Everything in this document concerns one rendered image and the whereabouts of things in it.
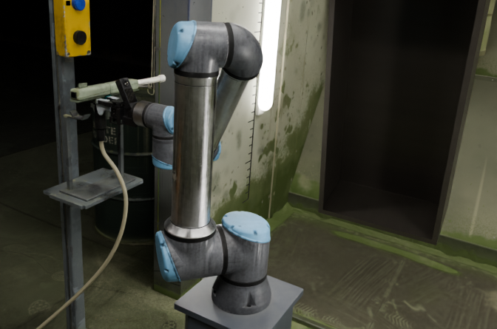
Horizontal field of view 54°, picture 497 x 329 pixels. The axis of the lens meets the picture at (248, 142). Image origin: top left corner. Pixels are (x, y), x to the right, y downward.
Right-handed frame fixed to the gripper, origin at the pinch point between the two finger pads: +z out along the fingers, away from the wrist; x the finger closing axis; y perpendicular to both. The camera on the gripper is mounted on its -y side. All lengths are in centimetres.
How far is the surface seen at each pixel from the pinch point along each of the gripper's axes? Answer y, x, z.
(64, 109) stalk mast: 6.3, -3.1, 14.7
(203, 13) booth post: -30, 58, -6
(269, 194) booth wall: 88, 144, -5
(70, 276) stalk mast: 81, -3, 17
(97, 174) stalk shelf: 35.7, 8.8, 11.0
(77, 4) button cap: -33.0, -2.2, 6.8
